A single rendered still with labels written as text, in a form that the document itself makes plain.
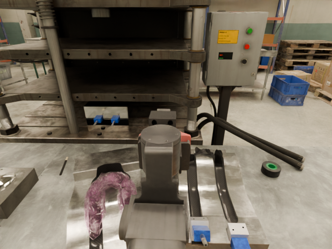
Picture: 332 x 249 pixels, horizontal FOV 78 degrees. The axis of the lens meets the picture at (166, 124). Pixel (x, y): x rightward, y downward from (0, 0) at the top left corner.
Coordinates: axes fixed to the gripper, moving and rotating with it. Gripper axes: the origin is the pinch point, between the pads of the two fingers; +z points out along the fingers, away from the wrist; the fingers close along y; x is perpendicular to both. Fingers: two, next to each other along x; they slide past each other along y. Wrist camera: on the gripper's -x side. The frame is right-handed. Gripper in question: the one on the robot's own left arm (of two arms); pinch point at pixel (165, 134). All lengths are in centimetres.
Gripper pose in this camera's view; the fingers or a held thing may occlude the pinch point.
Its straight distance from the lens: 48.8
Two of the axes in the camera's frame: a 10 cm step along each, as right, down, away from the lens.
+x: 0.0, 9.0, 4.4
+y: -10.0, -0.2, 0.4
